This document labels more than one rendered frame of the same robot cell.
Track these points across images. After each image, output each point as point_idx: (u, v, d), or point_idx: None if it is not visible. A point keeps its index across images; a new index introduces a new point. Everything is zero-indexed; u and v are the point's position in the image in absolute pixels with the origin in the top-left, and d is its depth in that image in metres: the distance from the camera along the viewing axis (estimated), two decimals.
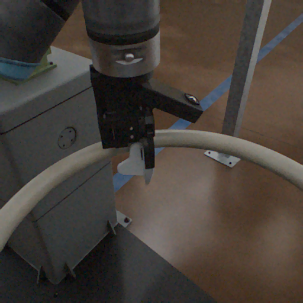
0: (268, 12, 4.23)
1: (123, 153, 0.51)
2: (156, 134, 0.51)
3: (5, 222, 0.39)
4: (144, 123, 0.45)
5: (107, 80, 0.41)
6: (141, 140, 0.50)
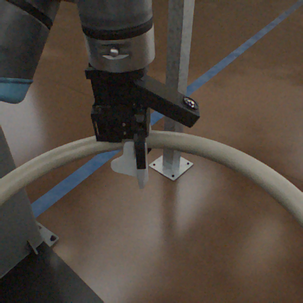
0: (242, 17, 4.18)
1: (118, 150, 0.51)
2: (152, 134, 0.50)
3: None
4: (136, 121, 0.46)
5: (100, 74, 0.42)
6: None
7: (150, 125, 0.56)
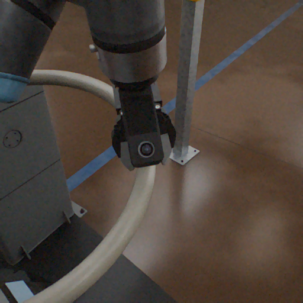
0: (242, 19, 4.44)
1: None
2: None
3: None
4: (119, 118, 0.47)
5: None
6: None
7: (173, 146, 0.52)
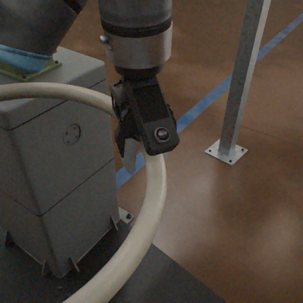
0: (268, 12, 4.26)
1: None
2: None
3: None
4: (124, 113, 0.47)
5: None
6: None
7: None
